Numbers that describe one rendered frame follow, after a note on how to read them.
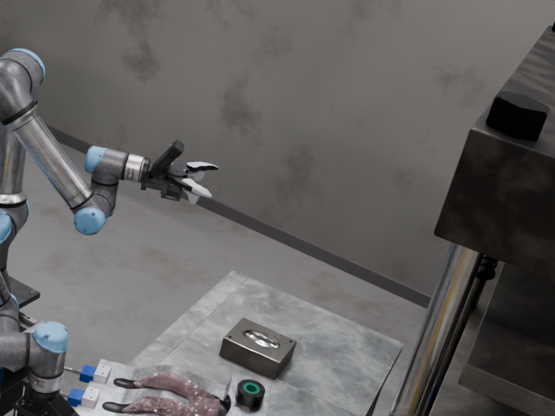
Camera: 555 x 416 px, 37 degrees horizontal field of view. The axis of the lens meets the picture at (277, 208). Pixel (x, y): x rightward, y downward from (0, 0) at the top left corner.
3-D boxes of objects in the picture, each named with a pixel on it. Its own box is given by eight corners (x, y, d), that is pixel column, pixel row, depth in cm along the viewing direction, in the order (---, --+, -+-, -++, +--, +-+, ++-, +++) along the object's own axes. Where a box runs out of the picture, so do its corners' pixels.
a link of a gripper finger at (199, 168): (210, 177, 237) (182, 180, 232) (214, 158, 234) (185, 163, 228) (215, 182, 235) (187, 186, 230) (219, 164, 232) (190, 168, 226)
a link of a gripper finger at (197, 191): (209, 210, 223) (184, 194, 226) (213, 192, 219) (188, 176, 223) (201, 214, 220) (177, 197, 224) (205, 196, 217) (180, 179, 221)
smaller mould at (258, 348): (219, 355, 266) (223, 337, 263) (238, 333, 279) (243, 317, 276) (274, 380, 261) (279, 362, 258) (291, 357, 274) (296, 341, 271)
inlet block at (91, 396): (45, 404, 224) (47, 389, 221) (51, 393, 228) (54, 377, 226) (92, 416, 224) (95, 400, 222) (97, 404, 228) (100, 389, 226)
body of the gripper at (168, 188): (185, 187, 232) (143, 178, 231) (191, 162, 228) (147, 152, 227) (182, 202, 226) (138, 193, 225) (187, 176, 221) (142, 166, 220)
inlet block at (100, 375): (59, 380, 234) (60, 365, 231) (64, 370, 238) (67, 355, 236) (103, 392, 234) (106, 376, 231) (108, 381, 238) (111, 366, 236)
